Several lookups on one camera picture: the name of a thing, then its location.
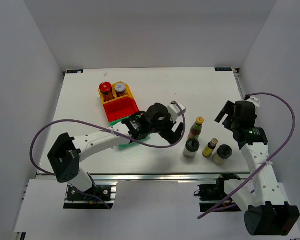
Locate white lid sauce jar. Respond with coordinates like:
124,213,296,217
114,82,127,98

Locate red lid chili sauce jar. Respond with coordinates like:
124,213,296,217
99,81,114,102

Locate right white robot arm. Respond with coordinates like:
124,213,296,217
215,100,300,236

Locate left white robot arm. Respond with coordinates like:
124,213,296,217
47,101,186,200

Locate green label sauce bottle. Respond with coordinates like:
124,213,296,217
187,116,205,139

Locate green plastic bin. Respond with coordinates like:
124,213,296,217
110,115,137,149

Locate black lid spice grinder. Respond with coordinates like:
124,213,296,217
182,138,200,159

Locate red plastic bin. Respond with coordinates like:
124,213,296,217
103,96,139,123

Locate black lid white spice jar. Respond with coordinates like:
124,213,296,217
212,144,233,166

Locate yellow label small bottle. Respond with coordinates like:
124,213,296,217
202,138,218,158

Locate yellow plastic bin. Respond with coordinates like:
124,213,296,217
98,81,134,104

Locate right blue table sticker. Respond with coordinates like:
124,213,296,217
214,67,233,72

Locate blue table sticker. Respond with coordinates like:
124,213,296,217
214,67,233,72
66,69,84,75

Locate left blue table sticker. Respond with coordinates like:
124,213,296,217
66,69,84,75

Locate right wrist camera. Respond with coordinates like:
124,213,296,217
244,94,261,109

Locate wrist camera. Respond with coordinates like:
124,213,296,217
244,94,261,109
167,102,186,122

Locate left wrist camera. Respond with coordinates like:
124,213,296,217
167,102,186,122

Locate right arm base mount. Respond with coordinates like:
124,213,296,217
193,173,241,213

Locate aluminium table frame rail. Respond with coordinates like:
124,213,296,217
34,173,252,182

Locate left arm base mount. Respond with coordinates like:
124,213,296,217
63,180,117,210

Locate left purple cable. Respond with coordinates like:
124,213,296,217
29,100,187,210

